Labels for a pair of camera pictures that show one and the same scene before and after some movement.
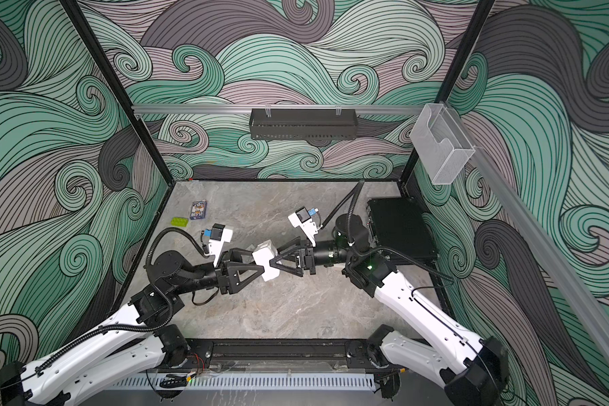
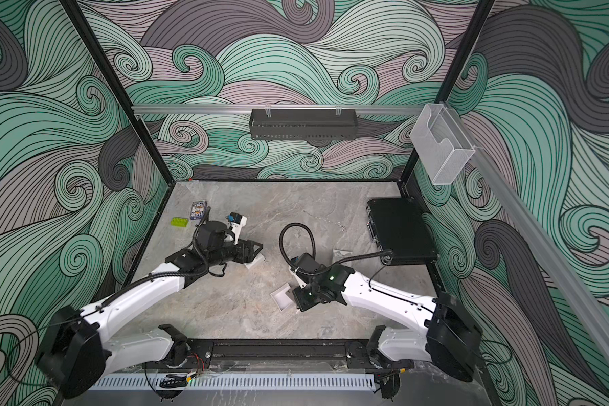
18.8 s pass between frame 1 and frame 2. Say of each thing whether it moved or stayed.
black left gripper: moved
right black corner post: stayed
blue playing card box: stayed
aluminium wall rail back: stayed
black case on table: stayed
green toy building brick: stayed
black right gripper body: moved
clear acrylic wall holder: stayed
